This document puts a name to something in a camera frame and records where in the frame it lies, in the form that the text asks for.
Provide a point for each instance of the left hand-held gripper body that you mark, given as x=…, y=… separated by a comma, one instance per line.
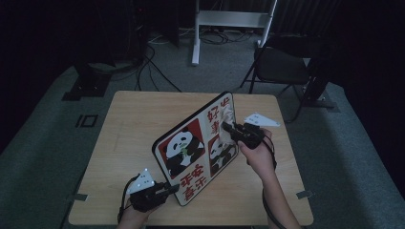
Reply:
x=146, y=197

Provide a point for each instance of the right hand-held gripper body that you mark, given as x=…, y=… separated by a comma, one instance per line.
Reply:
x=251, y=135

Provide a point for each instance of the panda picture board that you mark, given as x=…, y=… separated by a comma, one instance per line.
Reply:
x=191, y=152

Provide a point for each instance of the person's left hand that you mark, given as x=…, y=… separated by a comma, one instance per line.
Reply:
x=135, y=218

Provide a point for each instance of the person's right hand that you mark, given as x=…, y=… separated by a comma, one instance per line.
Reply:
x=261, y=159

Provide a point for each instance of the grey tape piece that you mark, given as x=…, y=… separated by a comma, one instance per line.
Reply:
x=304, y=194
x=79, y=197

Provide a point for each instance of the black folding chair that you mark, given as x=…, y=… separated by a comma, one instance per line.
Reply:
x=280, y=65

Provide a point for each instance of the black metal stand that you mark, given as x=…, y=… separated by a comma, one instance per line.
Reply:
x=316, y=86

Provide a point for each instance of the white metal desk frame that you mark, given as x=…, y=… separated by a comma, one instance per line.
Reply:
x=229, y=18

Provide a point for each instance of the black stand with base plate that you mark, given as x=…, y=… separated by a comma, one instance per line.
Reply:
x=89, y=84

